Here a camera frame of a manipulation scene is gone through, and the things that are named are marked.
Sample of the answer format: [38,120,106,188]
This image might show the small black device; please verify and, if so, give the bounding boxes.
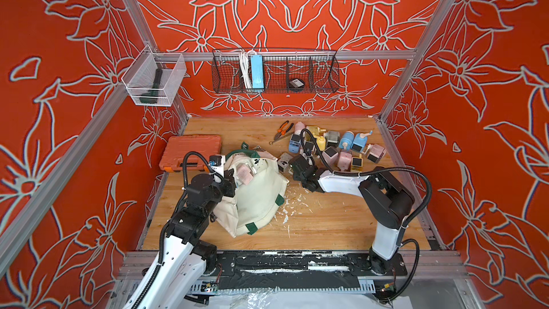
[288,78,305,92]

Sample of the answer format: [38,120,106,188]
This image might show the grey white pencil sharpener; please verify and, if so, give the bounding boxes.
[277,152,294,174]

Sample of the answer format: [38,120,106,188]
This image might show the orange handled pliers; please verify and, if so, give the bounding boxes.
[269,120,294,144]

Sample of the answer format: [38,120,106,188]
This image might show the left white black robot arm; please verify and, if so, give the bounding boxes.
[124,171,236,308]

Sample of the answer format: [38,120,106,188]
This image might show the white coiled cable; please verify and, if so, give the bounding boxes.
[239,51,252,90]

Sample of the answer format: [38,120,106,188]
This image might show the blue crank pencil sharpener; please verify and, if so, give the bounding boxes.
[350,130,373,153]

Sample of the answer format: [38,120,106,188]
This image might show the dark green flashlight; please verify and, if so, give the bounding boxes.
[140,68,162,104]

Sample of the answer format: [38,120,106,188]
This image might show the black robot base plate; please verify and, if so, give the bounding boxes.
[188,250,408,296]

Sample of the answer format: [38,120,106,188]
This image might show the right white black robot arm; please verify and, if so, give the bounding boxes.
[289,155,417,276]

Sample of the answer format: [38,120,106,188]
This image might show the yellow black square sharpener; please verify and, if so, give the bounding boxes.
[350,157,363,173]

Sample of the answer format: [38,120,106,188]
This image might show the blue grey square sharpener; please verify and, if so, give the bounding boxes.
[288,134,301,154]

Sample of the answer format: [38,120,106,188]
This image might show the pink cube sharpener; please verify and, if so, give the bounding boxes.
[323,146,339,167]

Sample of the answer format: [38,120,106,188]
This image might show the black wire wall basket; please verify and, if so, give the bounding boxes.
[212,48,340,94]

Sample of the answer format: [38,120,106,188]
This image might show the light blue box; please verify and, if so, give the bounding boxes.
[250,54,264,90]

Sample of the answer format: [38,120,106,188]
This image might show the clear acrylic wall bin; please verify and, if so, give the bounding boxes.
[122,45,187,107]

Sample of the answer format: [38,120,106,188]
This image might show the grey clear pencil sharpener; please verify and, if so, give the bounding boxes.
[324,131,340,147]

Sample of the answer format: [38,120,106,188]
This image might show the pink square pencil sharpener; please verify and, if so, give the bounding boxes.
[237,164,254,185]

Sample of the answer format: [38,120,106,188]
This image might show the yellow tall pencil sharpener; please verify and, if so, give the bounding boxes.
[316,136,326,152]

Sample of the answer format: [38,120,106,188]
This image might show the orange plastic tool case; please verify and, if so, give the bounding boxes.
[159,134,223,173]

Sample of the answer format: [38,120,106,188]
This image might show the cream tote bag green handles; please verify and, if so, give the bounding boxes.
[213,150,289,237]

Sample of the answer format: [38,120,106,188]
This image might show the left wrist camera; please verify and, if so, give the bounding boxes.
[209,154,226,176]

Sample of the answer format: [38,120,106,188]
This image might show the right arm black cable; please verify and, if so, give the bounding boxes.
[299,128,433,302]

